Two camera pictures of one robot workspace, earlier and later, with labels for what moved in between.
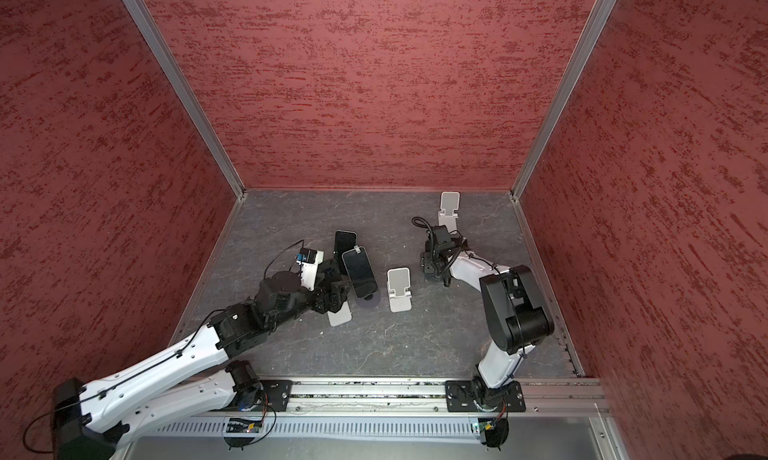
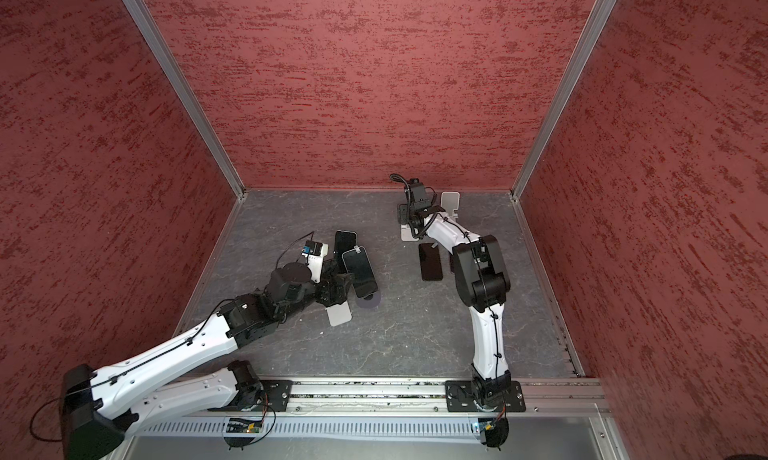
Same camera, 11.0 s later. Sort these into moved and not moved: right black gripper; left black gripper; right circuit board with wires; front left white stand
Moved: right black gripper
Not moved: left black gripper; front left white stand; right circuit board with wires
